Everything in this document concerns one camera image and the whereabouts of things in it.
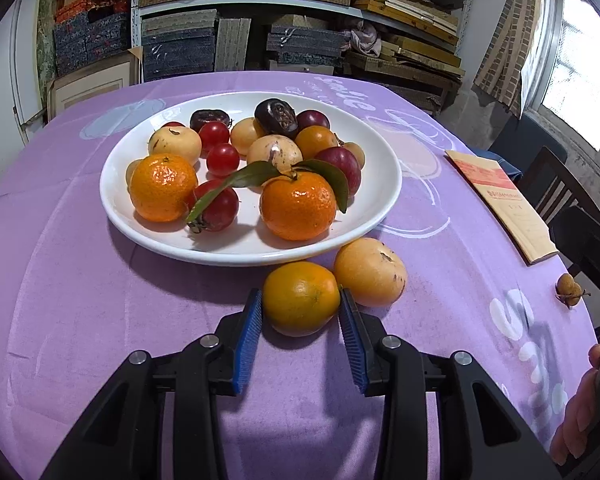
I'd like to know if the longan pair on twig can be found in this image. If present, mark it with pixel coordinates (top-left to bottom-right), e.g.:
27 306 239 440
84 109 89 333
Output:
555 273 590 309

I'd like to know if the brown longan fruit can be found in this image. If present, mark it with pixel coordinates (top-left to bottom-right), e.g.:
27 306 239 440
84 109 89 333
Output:
125 159 140 186
342 142 366 169

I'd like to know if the metal storage shelf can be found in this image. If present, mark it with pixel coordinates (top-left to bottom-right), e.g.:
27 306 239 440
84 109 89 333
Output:
131 0 467 114

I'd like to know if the leafy orange mandarin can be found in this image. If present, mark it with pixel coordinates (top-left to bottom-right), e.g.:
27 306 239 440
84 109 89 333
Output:
186 159 349 242

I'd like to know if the checkered curtain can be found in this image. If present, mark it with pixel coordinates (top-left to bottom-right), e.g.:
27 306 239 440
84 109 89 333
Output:
474 0 546 117

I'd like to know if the blue folded cloth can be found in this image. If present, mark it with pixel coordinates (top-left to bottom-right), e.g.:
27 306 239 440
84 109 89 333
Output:
490 152 522 183

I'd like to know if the white oval plate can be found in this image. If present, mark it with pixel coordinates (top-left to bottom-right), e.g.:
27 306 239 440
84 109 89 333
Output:
99 91 402 266

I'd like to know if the dark wooden chair right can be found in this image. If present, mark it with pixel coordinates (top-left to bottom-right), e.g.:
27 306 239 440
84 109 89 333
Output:
514 145 600 281

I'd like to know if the large yellow pepino melon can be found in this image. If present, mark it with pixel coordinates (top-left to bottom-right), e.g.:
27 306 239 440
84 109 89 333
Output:
230 117 268 156

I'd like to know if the framed picture board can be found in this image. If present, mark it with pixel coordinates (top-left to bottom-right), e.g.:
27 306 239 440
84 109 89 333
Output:
46 47 143 122

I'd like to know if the brown paper notebook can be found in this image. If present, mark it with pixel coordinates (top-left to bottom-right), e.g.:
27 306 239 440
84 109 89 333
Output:
445 151 558 266

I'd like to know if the dark purple mangosteen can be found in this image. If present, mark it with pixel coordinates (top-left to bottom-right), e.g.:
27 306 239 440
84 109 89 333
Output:
254 98 299 139
189 108 233 132

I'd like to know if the dark red plum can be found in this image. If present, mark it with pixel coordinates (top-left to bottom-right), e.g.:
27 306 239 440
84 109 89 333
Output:
314 146 362 196
297 110 330 130

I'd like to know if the pale peach pepino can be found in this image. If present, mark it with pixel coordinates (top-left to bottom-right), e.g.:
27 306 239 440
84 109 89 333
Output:
148 126 202 166

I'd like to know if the large orange mandarin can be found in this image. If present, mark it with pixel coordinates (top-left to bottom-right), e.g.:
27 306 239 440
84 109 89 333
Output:
129 153 198 223

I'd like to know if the striped pepino melon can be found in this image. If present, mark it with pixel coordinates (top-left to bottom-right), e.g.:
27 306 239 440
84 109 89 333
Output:
334 237 407 308

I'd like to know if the small pepino melon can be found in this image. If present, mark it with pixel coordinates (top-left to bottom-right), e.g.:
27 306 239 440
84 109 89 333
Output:
246 134 303 174

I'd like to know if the person right hand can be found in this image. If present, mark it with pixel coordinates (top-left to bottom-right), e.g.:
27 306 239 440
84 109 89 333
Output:
550 344 600 465

